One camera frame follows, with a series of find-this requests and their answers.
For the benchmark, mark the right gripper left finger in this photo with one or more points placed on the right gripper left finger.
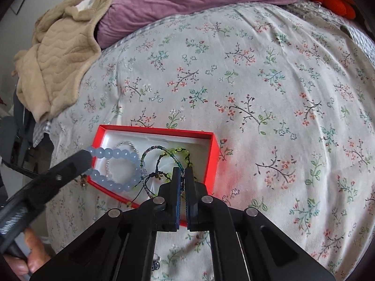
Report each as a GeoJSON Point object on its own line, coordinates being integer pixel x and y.
{"type": "Point", "coordinates": [120, 245]}

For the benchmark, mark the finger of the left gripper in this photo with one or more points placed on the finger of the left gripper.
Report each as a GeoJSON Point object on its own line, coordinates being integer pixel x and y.
{"type": "Point", "coordinates": [67, 170]}

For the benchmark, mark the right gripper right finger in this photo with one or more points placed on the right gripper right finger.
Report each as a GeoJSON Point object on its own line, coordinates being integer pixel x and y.
{"type": "Point", "coordinates": [246, 245]}

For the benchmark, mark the red cardboard jewelry box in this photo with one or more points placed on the red cardboard jewelry box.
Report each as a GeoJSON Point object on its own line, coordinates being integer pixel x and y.
{"type": "Point", "coordinates": [131, 163]}

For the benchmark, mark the dark chair beside bed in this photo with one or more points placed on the dark chair beside bed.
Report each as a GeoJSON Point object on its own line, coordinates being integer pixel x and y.
{"type": "Point", "coordinates": [17, 137]}

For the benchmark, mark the beige fleece blanket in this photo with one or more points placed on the beige fleece blanket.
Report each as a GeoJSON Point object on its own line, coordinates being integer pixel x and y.
{"type": "Point", "coordinates": [63, 49]}

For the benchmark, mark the floral white bed sheet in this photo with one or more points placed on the floral white bed sheet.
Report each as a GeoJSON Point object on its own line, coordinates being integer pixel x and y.
{"type": "Point", "coordinates": [288, 93]}

